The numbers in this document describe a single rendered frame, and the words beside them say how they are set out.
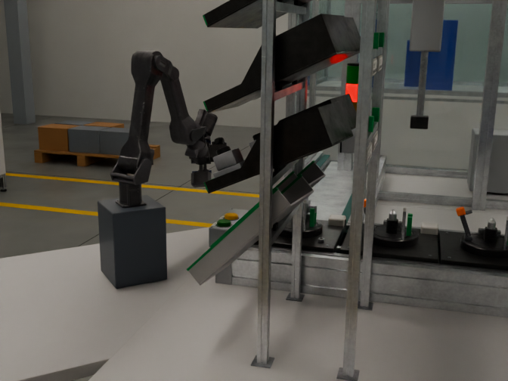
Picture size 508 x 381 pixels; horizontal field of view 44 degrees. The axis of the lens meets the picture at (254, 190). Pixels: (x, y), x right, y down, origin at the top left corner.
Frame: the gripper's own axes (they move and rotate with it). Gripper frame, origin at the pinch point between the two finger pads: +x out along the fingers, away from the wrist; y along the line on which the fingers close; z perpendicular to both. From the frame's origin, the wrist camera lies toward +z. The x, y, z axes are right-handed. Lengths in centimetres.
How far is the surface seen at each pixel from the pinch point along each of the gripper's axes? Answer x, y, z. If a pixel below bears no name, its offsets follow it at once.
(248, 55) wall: 682, 424, -3
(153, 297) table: -31, -46, -9
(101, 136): 450, 203, -163
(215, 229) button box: -14.1, -25.4, 4.7
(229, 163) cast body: -68, -26, 13
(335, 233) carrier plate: -19, -30, 38
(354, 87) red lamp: -26, 11, 46
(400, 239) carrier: -28, -34, 53
